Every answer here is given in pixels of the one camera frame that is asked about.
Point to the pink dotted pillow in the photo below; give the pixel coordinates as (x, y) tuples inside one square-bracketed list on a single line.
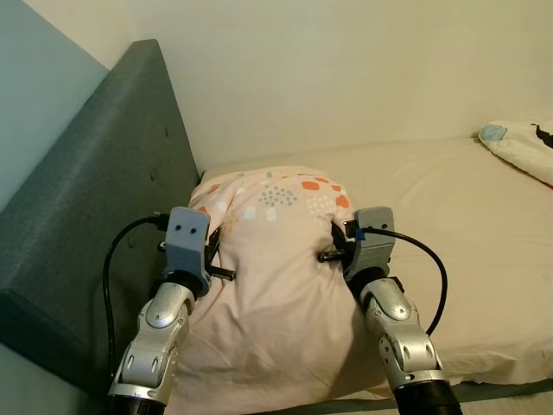
[(276, 294)]

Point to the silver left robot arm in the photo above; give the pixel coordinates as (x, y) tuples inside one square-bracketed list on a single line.
[(160, 328)]

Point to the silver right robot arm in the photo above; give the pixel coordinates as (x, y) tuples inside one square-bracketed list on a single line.
[(393, 320)]

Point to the beige sheeted mattress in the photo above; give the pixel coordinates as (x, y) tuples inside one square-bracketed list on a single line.
[(467, 259)]

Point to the dark teal padded headboard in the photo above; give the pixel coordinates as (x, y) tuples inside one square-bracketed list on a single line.
[(86, 216)]

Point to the cream cartoon print duvet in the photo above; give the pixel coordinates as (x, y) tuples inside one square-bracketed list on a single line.
[(523, 147)]

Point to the dark grey bed base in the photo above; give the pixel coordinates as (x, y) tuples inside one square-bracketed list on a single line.
[(501, 392)]

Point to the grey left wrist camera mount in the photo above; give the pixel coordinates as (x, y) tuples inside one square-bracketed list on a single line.
[(186, 242)]

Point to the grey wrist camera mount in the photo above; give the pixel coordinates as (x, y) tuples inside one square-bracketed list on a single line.
[(376, 252), (186, 242)]

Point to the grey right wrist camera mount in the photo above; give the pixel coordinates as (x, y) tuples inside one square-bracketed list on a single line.
[(376, 252)]

